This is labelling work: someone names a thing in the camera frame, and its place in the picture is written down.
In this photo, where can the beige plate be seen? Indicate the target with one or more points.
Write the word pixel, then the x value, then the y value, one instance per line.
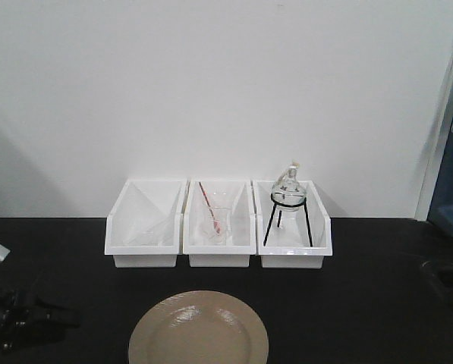
pixel 199 326

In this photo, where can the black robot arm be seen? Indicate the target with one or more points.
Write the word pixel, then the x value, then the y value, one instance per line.
pixel 53 336

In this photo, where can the red white stirring rod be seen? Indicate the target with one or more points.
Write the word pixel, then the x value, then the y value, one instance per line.
pixel 215 221

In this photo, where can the glass conical flask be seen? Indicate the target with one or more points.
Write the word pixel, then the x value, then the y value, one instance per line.
pixel 221 202

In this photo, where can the glass alcohol lamp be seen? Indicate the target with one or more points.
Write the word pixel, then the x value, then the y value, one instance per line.
pixel 287 193

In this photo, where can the white bin right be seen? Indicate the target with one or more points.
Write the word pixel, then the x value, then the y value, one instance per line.
pixel 281 250

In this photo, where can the glass beaker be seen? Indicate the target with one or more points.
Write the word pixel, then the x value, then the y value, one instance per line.
pixel 210 238

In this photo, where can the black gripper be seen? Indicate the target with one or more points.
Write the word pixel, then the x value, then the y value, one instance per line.
pixel 25 320

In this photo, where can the black wire tripod stand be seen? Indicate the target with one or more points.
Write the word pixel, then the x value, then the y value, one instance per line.
pixel 298 221

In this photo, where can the glass funnel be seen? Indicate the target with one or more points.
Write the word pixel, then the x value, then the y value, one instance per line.
pixel 151 233

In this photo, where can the white bin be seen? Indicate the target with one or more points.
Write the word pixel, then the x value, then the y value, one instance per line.
pixel 241 245
pixel 145 200
pixel 281 250

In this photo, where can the white bin left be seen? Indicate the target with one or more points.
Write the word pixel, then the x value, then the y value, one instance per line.
pixel 145 200

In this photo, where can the white bin middle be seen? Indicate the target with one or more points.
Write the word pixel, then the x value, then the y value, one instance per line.
pixel 241 245

